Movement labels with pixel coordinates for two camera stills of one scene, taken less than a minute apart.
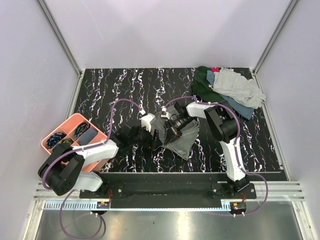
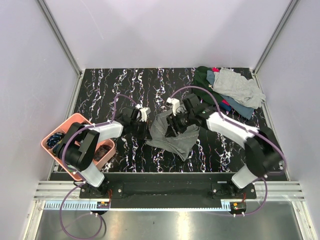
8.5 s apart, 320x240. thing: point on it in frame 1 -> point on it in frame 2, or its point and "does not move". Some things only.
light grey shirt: x=229 y=83 does not move
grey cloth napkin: x=183 y=144 does not move
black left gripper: x=156 y=142 -> x=145 y=135
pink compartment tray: x=77 y=131 does not move
